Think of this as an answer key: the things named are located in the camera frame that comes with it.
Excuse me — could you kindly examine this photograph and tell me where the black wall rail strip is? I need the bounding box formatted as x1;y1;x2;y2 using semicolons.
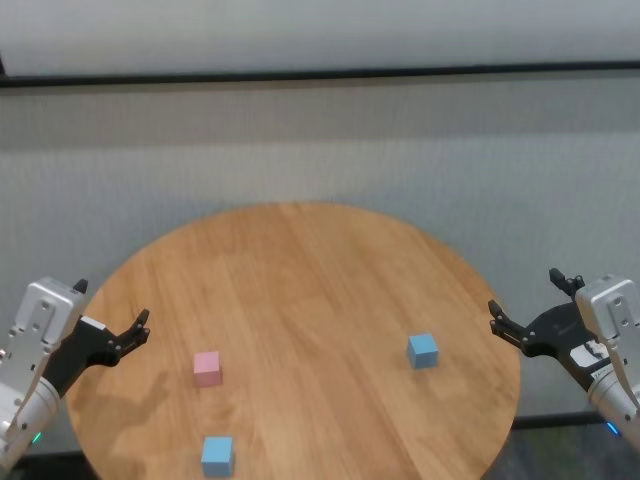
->
0;49;640;92

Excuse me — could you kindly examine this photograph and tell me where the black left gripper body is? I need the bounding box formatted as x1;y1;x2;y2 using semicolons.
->
42;314;121;400

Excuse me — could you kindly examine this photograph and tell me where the pink cube block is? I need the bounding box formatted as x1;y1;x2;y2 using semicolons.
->
193;350;223;388

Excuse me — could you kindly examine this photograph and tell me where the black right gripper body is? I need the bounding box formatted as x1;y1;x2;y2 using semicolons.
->
519;301;612;391

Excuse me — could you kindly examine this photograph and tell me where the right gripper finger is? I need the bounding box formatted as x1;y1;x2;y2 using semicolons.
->
548;268;586;304
488;298;532;352

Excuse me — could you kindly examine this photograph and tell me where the blue cube block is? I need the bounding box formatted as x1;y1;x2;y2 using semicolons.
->
406;333;440;370
200;435;235;477

